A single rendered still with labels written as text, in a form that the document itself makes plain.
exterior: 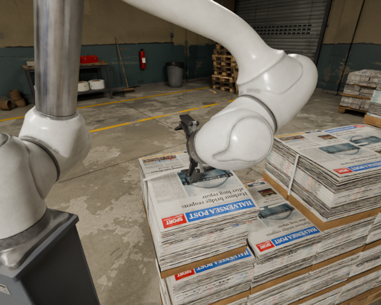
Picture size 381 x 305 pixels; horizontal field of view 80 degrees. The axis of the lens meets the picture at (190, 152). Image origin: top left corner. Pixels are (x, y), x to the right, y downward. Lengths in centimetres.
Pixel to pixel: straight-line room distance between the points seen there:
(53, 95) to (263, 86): 51
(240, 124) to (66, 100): 49
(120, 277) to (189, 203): 127
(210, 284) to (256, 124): 60
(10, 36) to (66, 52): 626
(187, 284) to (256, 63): 64
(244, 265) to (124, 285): 111
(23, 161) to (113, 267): 138
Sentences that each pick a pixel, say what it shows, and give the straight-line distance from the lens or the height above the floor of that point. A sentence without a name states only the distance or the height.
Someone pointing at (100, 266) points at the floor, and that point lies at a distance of 193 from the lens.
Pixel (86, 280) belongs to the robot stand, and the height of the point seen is 73.
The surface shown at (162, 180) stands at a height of 107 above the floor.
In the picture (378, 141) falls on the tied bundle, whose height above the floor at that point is 106.
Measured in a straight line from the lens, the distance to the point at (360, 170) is 96.
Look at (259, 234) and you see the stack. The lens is 91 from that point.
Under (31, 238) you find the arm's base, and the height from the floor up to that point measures 103.
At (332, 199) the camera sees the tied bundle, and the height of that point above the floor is 98.
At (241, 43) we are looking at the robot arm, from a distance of 46.
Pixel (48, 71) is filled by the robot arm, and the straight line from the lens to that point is 67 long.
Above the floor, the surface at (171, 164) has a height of 107.
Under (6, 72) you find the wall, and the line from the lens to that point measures 693.
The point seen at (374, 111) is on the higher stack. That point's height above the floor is 114.
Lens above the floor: 147
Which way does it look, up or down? 27 degrees down
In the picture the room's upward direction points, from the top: straight up
